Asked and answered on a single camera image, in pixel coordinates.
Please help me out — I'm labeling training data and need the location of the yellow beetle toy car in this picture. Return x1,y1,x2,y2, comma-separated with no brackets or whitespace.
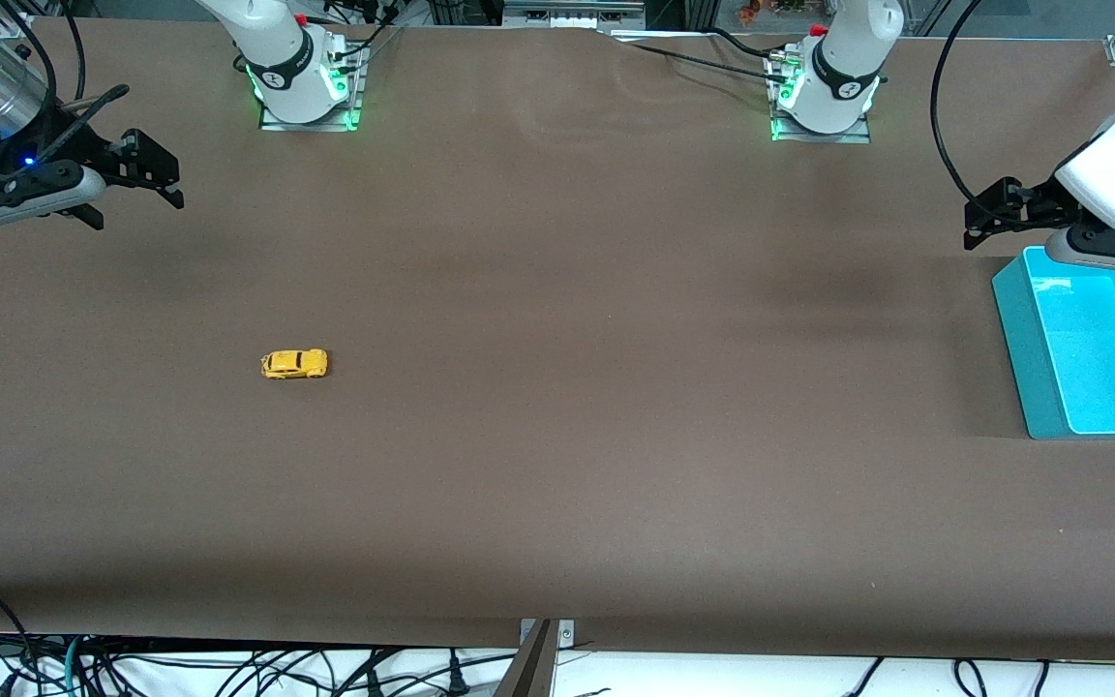
260,348,329,380

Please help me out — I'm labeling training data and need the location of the teal plastic bin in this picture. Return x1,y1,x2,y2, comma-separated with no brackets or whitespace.
991,245,1115,441

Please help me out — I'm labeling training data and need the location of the grey power strip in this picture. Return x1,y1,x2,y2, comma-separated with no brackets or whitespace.
502,0,648,30

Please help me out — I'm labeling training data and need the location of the dark support beam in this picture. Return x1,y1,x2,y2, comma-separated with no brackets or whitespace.
494,620,560,697

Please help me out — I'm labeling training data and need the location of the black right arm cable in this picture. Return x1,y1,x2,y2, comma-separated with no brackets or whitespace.
0,0,133,185

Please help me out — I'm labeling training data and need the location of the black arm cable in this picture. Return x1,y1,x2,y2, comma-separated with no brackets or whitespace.
927,0,992,212
0,0,133,185

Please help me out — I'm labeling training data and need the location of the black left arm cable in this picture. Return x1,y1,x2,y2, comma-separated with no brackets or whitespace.
927,0,992,212

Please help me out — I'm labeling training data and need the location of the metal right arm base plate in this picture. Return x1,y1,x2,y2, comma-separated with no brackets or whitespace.
257,44,366,133

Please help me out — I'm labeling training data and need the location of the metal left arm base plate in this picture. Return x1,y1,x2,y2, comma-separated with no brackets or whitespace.
768,53,874,145

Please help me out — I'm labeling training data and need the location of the black cable on table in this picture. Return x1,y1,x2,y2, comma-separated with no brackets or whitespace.
606,27,796,83

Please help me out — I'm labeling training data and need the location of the metal table edge bracket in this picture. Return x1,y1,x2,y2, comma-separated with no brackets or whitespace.
519,620,576,648

